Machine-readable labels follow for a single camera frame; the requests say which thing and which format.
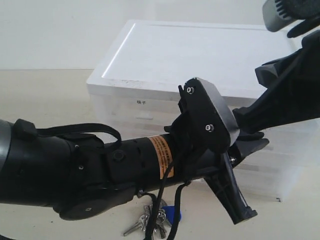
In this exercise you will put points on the top left clear drawer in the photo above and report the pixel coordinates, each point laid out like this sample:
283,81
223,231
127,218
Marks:
142,113

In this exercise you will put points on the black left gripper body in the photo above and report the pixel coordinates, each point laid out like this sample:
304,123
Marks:
201,150

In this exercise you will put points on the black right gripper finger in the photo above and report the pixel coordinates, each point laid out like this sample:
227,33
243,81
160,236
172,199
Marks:
268,72
265,117

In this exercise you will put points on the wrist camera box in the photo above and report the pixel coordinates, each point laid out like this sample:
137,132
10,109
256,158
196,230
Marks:
212,117
278,14

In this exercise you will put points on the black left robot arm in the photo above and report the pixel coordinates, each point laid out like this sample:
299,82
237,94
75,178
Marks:
83,170

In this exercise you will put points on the translucent plastic drawer cabinet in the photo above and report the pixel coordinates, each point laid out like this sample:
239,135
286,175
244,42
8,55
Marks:
137,86

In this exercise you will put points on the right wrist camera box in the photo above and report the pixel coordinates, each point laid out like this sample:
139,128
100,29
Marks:
278,14

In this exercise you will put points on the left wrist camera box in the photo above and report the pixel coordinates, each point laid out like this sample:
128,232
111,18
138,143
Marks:
212,117

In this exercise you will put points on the key bunch with blue tag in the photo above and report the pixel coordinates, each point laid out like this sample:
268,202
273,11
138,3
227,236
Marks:
164,222

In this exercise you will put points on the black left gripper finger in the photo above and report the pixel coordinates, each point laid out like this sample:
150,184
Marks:
247,144
225,187

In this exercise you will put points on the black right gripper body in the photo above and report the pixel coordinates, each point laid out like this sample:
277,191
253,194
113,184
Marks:
306,70

